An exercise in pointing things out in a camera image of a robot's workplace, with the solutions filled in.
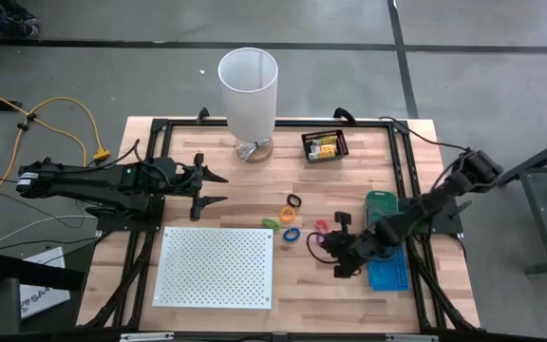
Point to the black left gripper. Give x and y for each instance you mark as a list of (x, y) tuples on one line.
[(183, 180)]

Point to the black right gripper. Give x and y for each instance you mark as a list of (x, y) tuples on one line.
[(356, 249)]

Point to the purple spiral wrist coil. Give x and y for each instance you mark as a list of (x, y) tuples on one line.
[(319, 238)]

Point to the blue spiral wrist coil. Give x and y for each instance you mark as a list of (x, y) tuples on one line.
[(285, 235)]

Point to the black spiral wrist coil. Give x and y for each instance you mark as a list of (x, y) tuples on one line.
[(288, 201)]

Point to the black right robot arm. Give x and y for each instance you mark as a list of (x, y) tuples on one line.
[(425, 204)]

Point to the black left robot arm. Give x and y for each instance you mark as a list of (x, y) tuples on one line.
[(98, 183)]

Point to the red spiral wrist coil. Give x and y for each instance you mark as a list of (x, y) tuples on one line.
[(318, 223)]

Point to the orange spiral wrist coil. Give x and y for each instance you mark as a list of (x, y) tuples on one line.
[(282, 214)]

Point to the teal plastic bin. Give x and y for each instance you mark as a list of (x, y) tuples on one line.
[(378, 204)]

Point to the green spiral wrist coil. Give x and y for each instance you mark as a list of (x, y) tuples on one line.
[(264, 221)]

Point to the blue plastic slotted basket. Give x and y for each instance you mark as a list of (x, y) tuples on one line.
[(392, 278)]

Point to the black table clamp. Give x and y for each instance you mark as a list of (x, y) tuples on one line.
[(345, 114), (202, 115)]

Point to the white perforated metal shelf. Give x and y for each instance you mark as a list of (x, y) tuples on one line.
[(212, 266)]

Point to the black plastic slotted basket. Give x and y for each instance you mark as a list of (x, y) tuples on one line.
[(345, 147)]

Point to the white printed box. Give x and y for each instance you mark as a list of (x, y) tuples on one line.
[(45, 301)]

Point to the black rig beam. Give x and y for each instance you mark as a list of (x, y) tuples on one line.
[(64, 338)]

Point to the black aluminium table frame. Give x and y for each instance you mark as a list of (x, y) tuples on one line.
[(278, 123)]

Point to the silver metal bracket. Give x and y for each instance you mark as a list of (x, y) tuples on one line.
[(147, 337), (411, 338)]

